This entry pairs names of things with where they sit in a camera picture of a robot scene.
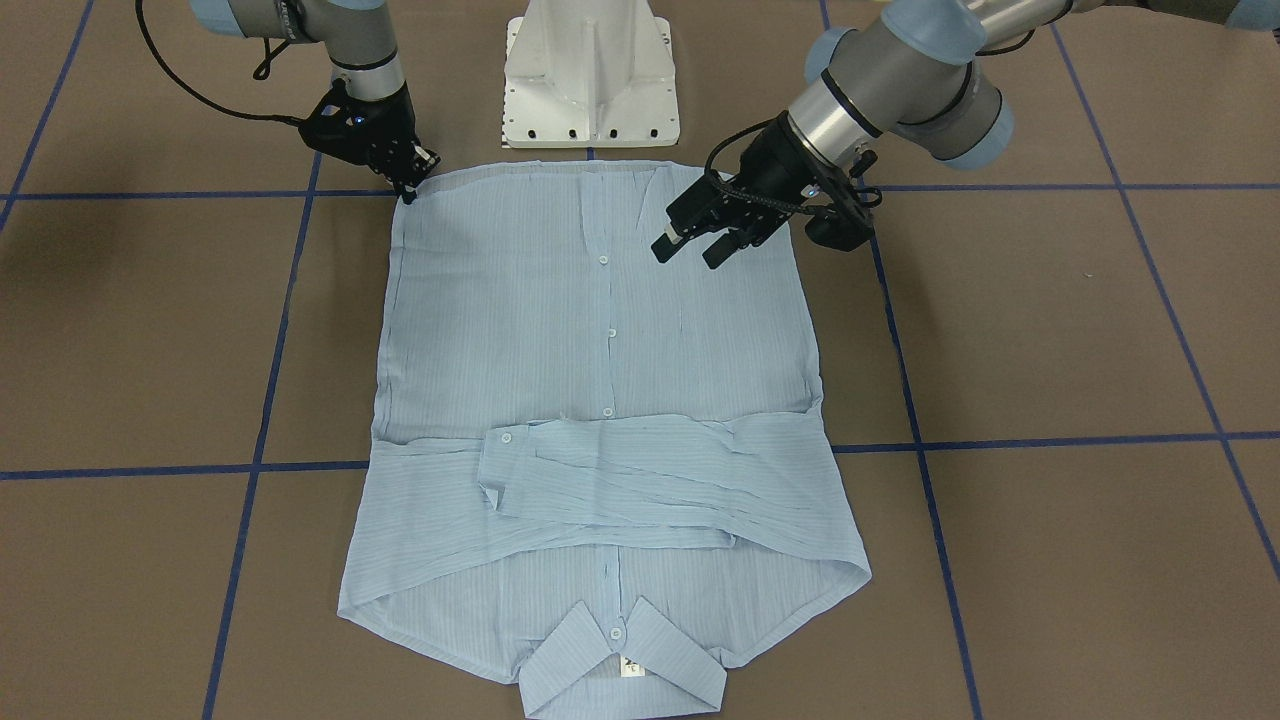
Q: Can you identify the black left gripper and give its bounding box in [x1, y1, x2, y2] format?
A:
[652, 113, 851, 270]

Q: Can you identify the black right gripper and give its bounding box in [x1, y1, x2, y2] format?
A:
[300, 78, 440, 206]

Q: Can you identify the light blue button-up shirt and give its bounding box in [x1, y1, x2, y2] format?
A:
[337, 161, 872, 719]

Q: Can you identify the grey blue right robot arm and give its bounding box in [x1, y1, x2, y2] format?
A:
[189, 1, 440, 205]

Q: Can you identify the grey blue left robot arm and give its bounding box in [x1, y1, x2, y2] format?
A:
[652, 1, 1094, 269]

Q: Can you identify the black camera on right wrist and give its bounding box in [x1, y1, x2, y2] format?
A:
[804, 206, 876, 252]

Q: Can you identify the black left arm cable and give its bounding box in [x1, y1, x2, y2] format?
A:
[704, 120, 883, 217]

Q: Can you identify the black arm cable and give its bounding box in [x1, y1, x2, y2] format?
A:
[704, 120, 883, 217]
[134, 0, 332, 126]

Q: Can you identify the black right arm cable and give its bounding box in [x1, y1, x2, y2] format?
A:
[134, 0, 332, 126]

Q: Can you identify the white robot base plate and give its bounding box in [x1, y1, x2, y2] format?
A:
[500, 1, 681, 149]

